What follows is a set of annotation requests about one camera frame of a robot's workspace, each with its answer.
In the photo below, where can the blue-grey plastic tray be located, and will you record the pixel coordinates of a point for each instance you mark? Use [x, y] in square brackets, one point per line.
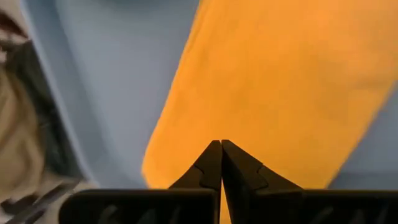
[118, 93]

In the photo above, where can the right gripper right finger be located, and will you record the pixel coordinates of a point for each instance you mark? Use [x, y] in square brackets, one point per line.
[242, 174]

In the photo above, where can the silver fork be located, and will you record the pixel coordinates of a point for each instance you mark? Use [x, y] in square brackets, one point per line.
[46, 199]

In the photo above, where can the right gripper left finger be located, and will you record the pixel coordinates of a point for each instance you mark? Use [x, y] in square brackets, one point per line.
[208, 169]

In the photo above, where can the orange-yellow cloth napkin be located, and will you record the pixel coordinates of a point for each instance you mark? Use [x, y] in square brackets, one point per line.
[280, 77]

